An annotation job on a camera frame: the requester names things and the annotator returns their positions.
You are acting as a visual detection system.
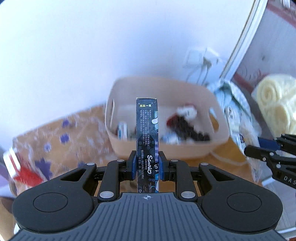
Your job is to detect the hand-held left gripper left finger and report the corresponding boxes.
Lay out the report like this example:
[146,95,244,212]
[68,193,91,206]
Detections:
[60,150,137,202]

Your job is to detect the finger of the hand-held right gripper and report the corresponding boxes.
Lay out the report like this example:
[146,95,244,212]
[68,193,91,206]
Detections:
[244,145,278,163]
[258,133,296,158]

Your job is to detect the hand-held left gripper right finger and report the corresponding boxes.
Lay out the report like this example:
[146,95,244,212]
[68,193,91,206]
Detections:
[158,150,235,201]

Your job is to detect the beige plastic storage bin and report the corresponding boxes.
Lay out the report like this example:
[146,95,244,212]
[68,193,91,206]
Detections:
[105,76,229,159]

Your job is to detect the long dark blue box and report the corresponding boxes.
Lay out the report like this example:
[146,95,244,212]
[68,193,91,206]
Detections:
[136,97,160,193]

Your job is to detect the small white box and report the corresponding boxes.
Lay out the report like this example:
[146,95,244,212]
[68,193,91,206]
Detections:
[117,122,129,139]

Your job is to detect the dark brown hair claw clip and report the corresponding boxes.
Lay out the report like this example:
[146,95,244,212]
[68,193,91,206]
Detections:
[171,116,211,142]

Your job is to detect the red and white hair clip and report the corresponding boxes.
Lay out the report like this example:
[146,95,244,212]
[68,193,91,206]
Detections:
[166,103,198,127]

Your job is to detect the wooden desktop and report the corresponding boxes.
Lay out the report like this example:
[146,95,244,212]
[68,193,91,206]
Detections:
[92,138,262,197]

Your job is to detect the cream rolled blanket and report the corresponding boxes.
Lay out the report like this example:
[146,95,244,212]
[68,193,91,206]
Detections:
[251,74,296,137]

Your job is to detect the light blue clothing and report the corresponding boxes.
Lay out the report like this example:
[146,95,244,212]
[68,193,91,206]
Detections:
[207,80,263,149]

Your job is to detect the floral tablecloth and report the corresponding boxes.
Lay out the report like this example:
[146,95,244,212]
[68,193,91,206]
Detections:
[11,105,114,197]

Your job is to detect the white charger plug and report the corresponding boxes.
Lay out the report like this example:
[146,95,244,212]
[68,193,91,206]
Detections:
[203,47,220,66]

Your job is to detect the red and white carton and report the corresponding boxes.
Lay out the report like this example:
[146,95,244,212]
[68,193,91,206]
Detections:
[3,147,43,188]

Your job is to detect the white charger cable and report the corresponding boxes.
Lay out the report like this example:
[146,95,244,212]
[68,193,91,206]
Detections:
[185,62,211,82]

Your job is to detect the white wall switch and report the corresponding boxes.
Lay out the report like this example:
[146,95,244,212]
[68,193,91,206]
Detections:
[184,49,205,69]

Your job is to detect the door frame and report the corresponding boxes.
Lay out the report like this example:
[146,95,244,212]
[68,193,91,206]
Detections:
[218,0,270,80]

